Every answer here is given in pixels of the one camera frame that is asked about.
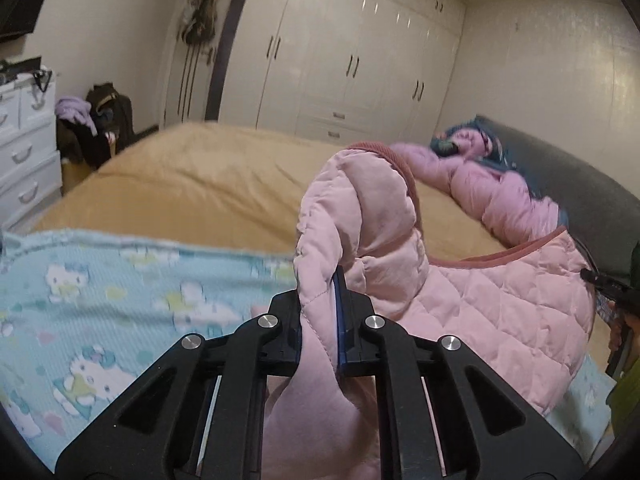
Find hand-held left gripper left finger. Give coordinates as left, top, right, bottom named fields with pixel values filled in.
left=55, top=290, right=303, bottom=480

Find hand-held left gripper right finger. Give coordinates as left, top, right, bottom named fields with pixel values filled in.
left=332, top=266, right=586, bottom=480

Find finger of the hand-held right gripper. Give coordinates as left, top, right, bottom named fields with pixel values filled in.
left=580, top=267, right=632, bottom=302

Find pink quilted jacket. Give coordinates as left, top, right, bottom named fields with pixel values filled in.
left=262, top=140, right=598, bottom=480

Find grey headboard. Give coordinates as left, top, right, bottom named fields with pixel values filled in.
left=472, top=115, right=640, bottom=281

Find blue cartoon printed blanket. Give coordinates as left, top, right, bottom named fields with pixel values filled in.
left=0, top=227, right=618, bottom=473

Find bed with tan sheet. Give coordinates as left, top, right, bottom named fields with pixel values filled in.
left=30, top=122, right=506, bottom=266

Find black bag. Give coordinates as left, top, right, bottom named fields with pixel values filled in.
left=85, top=82, right=133, bottom=168

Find white wardrobe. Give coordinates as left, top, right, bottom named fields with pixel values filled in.
left=215, top=0, right=466, bottom=146

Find purple cloth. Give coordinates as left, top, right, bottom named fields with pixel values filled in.
left=54, top=96, right=98, bottom=136

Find white dresser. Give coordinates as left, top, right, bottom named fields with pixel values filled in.
left=0, top=67, right=63, bottom=231

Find hanging brown bags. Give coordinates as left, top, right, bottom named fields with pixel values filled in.
left=180, top=0, right=221, bottom=46

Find white door with brown frame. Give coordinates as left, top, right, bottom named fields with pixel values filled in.
left=165, top=0, right=251, bottom=128

